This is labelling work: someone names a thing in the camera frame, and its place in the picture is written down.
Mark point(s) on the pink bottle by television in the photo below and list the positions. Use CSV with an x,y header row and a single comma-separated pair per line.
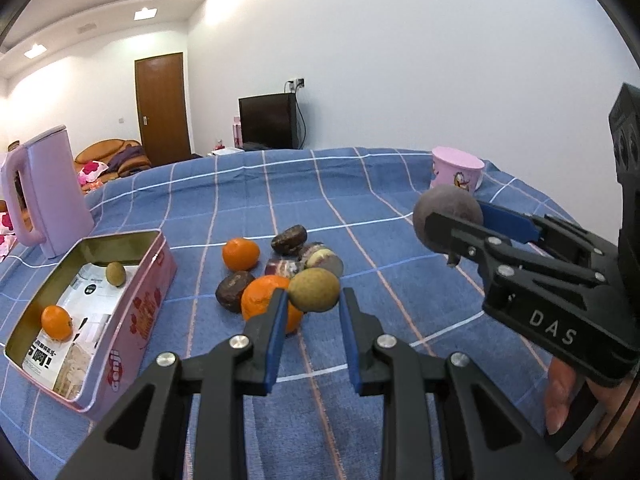
x,y
237,132

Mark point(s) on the orange tangerine in tin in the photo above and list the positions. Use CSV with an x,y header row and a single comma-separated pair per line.
x,y
56,322

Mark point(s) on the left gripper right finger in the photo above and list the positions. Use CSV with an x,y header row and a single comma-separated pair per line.
x,y
439,413

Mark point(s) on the brown leather sofa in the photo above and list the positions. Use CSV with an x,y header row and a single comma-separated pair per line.
x,y
122,157

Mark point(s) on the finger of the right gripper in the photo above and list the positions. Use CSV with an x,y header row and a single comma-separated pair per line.
x,y
559,238
497,256

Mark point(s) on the wall socket with cable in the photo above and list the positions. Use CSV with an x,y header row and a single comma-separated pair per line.
x,y
293,86

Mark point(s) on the dark brown wrinkled fruit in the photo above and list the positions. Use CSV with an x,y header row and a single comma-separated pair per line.
x,y
289,241

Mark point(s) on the black television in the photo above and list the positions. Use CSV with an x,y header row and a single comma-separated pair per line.
x,y
269,122

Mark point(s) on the pink floral cushion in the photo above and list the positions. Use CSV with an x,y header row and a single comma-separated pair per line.
x,y
91,172

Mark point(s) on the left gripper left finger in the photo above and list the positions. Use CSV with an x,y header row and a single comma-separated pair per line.
x,y
143,435

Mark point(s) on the brown wooden door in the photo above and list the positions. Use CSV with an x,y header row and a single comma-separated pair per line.
x,y
161,106

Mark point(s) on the orange tangerine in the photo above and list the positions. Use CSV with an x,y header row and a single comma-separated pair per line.
x,y
256,298
56,322
240,254

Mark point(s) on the pink cartoon cup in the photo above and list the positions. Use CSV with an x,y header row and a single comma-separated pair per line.
x,y
451,166

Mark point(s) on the green-brown round fruit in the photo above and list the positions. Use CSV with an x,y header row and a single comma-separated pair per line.
x,y
314,290

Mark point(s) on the pink metal tin box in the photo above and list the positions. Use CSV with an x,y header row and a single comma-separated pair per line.
x,y
150,269

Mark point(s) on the pink electric kettle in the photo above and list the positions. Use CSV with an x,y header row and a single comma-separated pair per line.
x,y
43,196

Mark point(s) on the small green fruit in tin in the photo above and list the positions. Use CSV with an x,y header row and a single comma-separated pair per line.
x,y
115,274

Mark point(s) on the white paper in tin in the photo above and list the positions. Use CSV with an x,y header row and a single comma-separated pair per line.
x,y
62,365

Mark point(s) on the round dark purple fruit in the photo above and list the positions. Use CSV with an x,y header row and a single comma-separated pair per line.
x,y
437,209

